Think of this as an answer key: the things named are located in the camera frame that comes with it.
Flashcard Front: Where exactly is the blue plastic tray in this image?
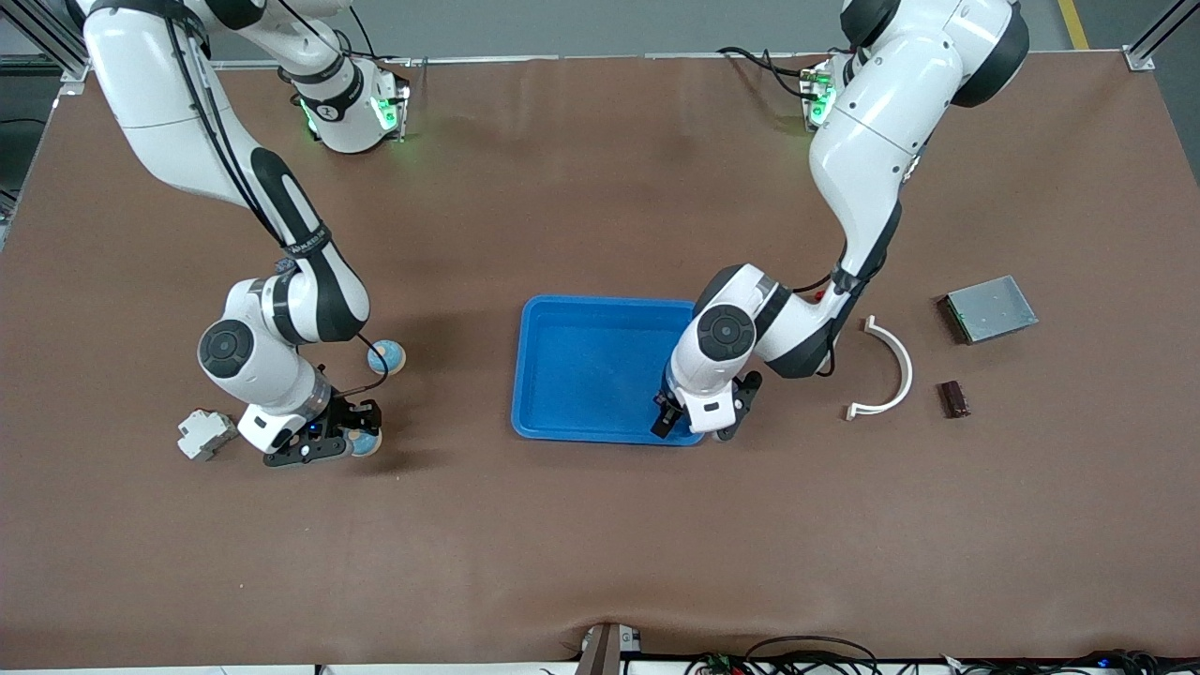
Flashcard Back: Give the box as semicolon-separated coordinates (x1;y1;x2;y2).
511;295;709;447

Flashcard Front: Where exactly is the white circuit breaker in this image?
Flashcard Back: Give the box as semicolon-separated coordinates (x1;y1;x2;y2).
176;409;240;463

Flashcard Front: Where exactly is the brown table mat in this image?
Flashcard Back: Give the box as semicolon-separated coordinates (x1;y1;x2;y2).
0;52;1200;668

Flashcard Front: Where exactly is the grey metal box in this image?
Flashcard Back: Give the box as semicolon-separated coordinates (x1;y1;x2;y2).
937;276;1040;346

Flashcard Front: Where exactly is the white curved plastic bracket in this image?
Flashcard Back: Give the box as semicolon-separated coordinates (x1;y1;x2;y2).
846;315;914;422

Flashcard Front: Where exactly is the black looped cable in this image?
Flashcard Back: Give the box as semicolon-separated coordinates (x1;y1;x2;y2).
745;636;878;675

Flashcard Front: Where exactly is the black left arm base cable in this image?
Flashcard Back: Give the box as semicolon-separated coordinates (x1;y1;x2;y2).
717;45;817;95

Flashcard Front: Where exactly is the black arm base cable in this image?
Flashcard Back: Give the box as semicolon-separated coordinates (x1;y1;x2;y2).
333;7;413;67
717;45;817;95

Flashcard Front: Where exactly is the black right arm base cable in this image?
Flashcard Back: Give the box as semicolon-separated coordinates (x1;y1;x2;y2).
333;7;413;67

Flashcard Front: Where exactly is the aluminium frame post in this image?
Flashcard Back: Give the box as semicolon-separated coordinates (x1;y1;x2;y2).
1125;0;1187;71
0;0;95;95

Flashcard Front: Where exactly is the black cable bundle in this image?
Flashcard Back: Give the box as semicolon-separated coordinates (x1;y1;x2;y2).
942;649;1200;675

